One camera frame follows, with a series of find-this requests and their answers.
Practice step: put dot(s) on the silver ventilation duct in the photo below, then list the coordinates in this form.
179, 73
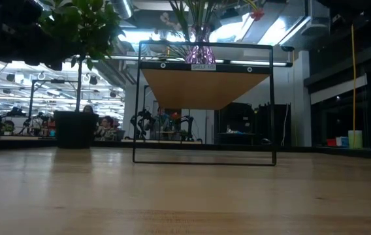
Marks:
280, 26

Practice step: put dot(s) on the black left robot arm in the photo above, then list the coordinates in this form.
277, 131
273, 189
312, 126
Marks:
9, 29

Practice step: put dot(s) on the red box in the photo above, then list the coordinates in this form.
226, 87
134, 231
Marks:
331, 143

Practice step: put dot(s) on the pink blossom spray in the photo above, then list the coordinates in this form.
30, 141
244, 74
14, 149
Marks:
167, 19

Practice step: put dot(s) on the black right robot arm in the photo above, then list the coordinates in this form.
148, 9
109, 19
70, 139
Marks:
368, 13

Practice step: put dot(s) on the red blossom spray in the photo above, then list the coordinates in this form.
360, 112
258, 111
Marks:
256, 14

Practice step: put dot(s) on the black background stand frame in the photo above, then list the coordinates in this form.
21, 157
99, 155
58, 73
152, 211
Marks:
57, 81

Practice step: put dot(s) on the purple glass vase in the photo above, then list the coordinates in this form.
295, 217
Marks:
200, 52

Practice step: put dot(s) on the black background robot arm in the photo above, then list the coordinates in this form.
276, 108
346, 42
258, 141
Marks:
185, 125
143, 122

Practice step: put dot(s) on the person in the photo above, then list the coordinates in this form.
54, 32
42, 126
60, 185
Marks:
87, 109
105, 129
161, 124

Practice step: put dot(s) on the wooden shelf with black frame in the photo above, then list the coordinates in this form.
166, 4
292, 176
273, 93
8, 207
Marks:
205, 88

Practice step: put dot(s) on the white and blue box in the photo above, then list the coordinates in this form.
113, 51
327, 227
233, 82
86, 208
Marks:
342, 142

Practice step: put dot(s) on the pale green cylinder container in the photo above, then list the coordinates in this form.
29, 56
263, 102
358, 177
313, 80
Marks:
359, 140

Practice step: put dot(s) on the potted green plant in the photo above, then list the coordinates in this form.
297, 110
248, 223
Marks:
84, 23

